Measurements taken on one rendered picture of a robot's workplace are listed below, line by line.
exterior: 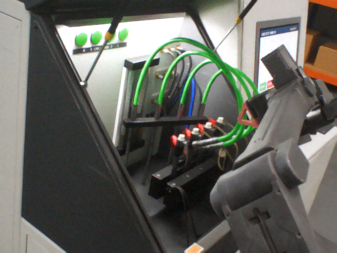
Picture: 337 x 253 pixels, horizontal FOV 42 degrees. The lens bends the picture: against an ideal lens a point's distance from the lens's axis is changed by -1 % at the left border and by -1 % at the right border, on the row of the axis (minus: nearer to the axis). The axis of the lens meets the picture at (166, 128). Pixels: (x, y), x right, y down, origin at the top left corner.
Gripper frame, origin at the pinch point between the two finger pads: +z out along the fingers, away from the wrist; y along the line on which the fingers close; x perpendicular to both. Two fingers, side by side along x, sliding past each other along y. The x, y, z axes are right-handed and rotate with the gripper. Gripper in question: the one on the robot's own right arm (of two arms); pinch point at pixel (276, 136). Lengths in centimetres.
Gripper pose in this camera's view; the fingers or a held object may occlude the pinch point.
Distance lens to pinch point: 135.6
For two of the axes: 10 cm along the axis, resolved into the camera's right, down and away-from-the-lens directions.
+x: -7.8, 2.0, -6.0
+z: -5.2, 3.4, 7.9
